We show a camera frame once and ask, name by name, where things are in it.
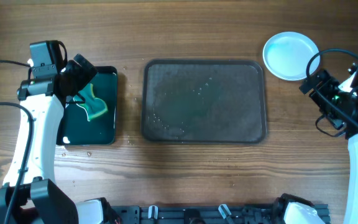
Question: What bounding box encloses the green yellow sponge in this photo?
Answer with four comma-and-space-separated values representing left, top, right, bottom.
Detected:
73, 83, 108, 121

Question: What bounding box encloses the white plate top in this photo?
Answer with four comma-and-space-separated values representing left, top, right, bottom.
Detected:
262, 32, 319, 81

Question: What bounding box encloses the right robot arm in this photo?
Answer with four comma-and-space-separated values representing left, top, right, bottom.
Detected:
300, 63, 358, 223

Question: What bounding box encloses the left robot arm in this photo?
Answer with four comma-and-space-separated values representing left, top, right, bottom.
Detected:
0, 40, 119, 223

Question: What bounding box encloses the black water tray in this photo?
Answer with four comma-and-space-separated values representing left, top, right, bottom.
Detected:
57, 66, 117, 146

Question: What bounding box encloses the brown serving tray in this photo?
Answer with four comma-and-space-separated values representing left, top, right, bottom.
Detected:
140, 59, 267, 144

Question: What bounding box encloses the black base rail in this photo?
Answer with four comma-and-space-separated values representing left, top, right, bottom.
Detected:
110, 204, 331, 224

